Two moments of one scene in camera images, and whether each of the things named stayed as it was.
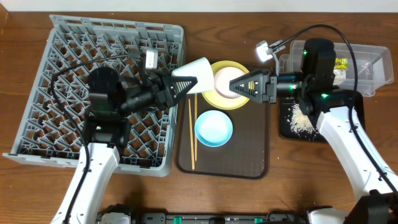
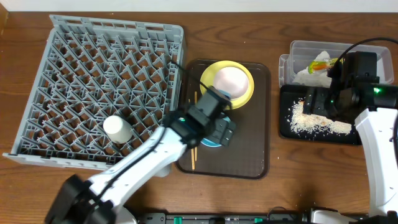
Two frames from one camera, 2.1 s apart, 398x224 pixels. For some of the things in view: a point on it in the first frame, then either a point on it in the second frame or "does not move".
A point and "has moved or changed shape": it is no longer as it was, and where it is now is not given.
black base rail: (116, 213) does not move
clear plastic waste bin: (373, 65) does not move
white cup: (201, 70) has moved or changed shape
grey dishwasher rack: (49, 125) does not move
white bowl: (222, 81) does not move
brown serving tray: (245, 155) does not move
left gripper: (163, 94) → (224, 131)
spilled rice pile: (300, 123) does not move
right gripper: (265, 86) → (314, 101)
